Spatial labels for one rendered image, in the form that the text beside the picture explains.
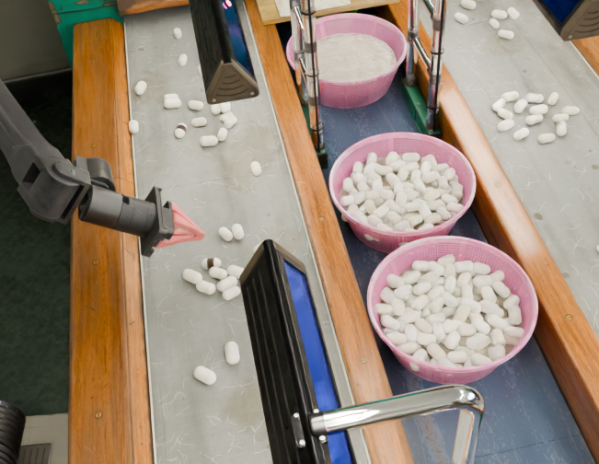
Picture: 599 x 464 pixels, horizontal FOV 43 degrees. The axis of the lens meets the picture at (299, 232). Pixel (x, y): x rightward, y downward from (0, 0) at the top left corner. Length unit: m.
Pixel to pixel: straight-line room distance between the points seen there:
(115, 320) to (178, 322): 0.10
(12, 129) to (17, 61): 1.80
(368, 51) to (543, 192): 0.56
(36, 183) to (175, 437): 0.42
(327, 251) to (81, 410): 0.47
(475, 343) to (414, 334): 0.09
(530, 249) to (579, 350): 0.20
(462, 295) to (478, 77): 0.59
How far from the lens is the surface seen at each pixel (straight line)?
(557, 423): 1.26
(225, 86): 1.16
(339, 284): 1.26
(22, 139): 1.22
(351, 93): 1.68
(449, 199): 1.43
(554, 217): 1.43
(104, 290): 1.33
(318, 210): 1.37
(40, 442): 1.55
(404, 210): 1.42
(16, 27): 2.96
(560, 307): 1.27
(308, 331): 0.82
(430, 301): 1.29
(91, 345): 1.27
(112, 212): 1.19
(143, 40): 1.92
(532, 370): 1.30
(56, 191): 1.16
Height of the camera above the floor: 1.75
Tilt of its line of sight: 48 degrees down
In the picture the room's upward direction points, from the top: 6 degrees counter-clockwise
